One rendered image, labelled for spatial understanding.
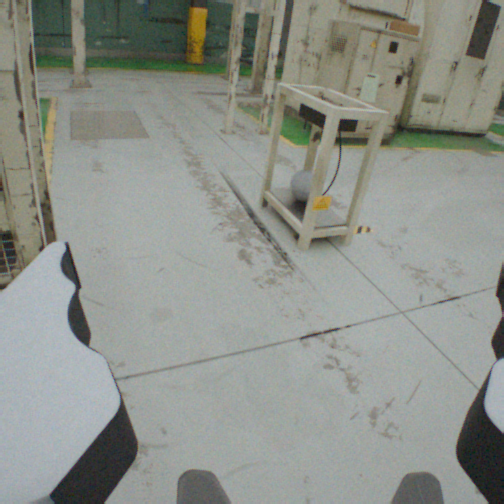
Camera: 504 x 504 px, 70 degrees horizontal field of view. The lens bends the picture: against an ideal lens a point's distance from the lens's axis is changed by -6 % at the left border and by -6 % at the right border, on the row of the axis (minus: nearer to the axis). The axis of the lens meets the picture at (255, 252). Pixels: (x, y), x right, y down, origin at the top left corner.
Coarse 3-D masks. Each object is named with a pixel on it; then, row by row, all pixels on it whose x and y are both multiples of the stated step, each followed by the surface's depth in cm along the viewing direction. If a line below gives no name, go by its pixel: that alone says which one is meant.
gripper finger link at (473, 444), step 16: (496, 288) 11; (496, 336) 9; (496, 352) 9; (496, 368) 7; (496, 384) 6; (480, 400) 6; (496, 400) 6; (480, 416) 6; (496, 416) 6; (464, 432) 7; (480, 432) 6; (496, 432) 6; (464, 448) 6; (480, 448) 6; (496, 448) 6; (464, 464) 6; (480, 464) 6; (496, 464) 6; (480, 480) 6; (496, 480) 6; (496, 496) 6
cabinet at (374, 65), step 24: (336, 24) 382; (360, 24) 352; (336, 48) 386; (360, 48) 367; (384, 48) 377; (408, 48) 388; (336, 72) 394; (360, 72) 382; (384, 72) 393; (408, 72) 405; (360, 96) 398; (384, 96) 410; (360, 120) 415; (384, 144) 451
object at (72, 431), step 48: (48, 288) 9; (0, 336) 7; (48, 336) 7; (0, 384) 6; (48, 384) 6; (96, 384) 6; (0, 432) 6; (48, 432) 6; (96, 432) 6; (0, 480) 5; (48, 480) 5; (96, 480) 6
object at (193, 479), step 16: (192, 480) 5; (208, 480) 5; (416, 480) 5; (432, 480) 5; (192, 496) 5; (208, 496) 5; (224, 496) 5; (400, 496) 5; (416, 496) 5; (432, 496) 5
